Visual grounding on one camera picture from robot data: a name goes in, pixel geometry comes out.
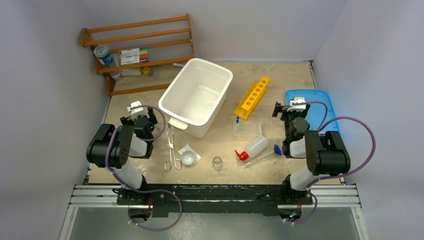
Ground small clear capped bottle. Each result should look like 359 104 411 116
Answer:
109 71 122 81

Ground yellow grey small object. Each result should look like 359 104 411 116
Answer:
141 67 153 77

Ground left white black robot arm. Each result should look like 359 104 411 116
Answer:
86 106 158 205

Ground white plastic bin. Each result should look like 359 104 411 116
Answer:
158 58 233 138

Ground clear watch glass dish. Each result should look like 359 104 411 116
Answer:
180 150 196 166

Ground metal crucible tongs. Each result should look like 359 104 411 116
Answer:
164 123 183 172

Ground blue cap glass tube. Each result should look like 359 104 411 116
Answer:
244 144 282 168

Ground red cap wash bottle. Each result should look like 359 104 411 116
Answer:
234 135 269 161

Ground clear well plate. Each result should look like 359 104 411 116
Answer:
233 120 263 141

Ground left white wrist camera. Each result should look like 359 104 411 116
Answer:
126 100 147 120

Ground blue plastic lid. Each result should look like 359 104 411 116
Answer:
284 89 336 130

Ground small plastic zip bag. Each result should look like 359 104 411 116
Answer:
178 144 201 166

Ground yellow test tube rack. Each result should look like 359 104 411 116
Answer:
233 76 270 121

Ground white green marker pen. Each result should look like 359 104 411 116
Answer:
172 63 185 68

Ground wooden shelf rack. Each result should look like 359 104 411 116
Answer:
80 14 195 97

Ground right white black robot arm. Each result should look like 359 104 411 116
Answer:
272 101 351 204

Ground small glass jar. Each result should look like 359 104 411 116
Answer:
212 156 223 171

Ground blue label round container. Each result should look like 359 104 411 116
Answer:
93 45 114 65

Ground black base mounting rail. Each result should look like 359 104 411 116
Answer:
68 180 362 220

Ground coloured marker pen set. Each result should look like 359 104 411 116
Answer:
119 47 148 65

